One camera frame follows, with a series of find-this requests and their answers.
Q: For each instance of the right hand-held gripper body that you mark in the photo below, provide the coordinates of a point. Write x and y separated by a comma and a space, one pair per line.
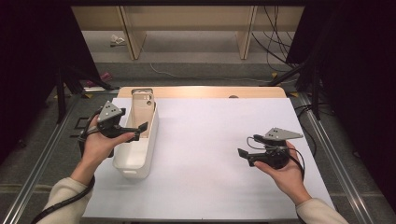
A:
280, 133

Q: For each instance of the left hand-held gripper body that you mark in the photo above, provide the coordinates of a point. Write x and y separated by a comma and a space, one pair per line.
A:
109, 113

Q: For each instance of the peach phone case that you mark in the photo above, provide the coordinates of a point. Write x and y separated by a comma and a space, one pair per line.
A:
141, 109

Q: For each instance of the white plastic storage box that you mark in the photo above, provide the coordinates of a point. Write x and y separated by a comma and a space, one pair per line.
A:
134, 155

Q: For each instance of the person's left hand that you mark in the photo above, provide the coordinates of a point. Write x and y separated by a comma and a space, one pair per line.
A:
96, 149

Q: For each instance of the person's right hand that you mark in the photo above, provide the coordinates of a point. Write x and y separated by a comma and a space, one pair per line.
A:
289, 182

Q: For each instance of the yellow tape piece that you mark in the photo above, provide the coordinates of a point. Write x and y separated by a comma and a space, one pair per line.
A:
274, 75
294, 94
88, 95

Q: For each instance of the pink packet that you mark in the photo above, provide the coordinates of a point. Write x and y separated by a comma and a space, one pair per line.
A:
106, 76

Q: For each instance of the white table sheet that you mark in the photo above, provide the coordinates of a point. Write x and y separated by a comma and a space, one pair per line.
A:
202, 155

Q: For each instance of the black metal stand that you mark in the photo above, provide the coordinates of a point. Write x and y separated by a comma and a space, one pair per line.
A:
316, 93
60, 99

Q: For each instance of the crumpled white paper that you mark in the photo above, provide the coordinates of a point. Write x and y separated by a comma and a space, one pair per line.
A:
117, 40

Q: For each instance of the dark curtain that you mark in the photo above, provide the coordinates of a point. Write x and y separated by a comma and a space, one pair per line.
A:
358, 77
31, 62

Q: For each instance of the light wooden shelf unit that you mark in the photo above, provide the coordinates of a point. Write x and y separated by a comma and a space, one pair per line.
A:
186, 18

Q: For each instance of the aluminium floor rail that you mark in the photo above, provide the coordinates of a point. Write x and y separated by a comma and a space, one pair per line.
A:
342, 174
34, 174

